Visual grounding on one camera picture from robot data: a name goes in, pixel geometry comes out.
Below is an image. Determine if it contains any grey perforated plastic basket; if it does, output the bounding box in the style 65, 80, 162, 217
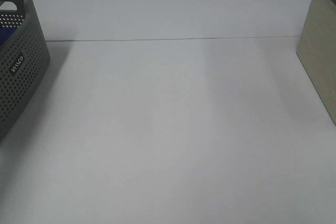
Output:
1, 0, 50, 139

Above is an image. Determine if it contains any beige fabric storage box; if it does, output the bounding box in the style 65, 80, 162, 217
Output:
296, 0, 335, 122

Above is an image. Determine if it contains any blue microfibre towel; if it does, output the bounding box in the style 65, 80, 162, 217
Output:
0, 27, 17, 47

